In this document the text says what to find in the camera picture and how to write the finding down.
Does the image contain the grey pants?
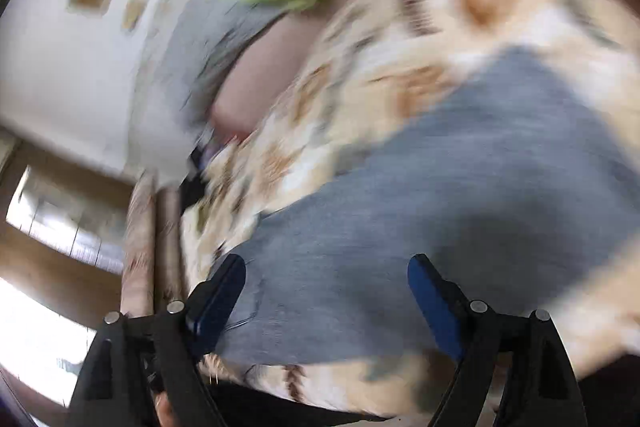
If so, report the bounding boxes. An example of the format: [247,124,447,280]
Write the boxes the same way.
[212,47,640,368]

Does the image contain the small beige wall picture frame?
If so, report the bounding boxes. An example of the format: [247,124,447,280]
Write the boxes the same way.
[121,0,151,32]

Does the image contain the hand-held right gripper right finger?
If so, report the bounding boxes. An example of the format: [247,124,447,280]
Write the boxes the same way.
[407,254,589,427]

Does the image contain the wooden window frame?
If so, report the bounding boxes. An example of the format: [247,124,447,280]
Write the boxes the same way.
[0,142,136,338]

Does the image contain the beige patterned blanket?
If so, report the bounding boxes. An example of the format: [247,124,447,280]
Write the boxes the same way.
[179,0,640,419]

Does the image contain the grey cloth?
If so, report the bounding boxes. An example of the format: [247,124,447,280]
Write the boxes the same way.
[165,0,296,128]

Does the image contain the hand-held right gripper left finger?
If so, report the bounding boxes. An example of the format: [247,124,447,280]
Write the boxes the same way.
[66,253,247,427]

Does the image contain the pink pillow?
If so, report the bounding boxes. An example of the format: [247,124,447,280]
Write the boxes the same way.
[210,0,401,142]

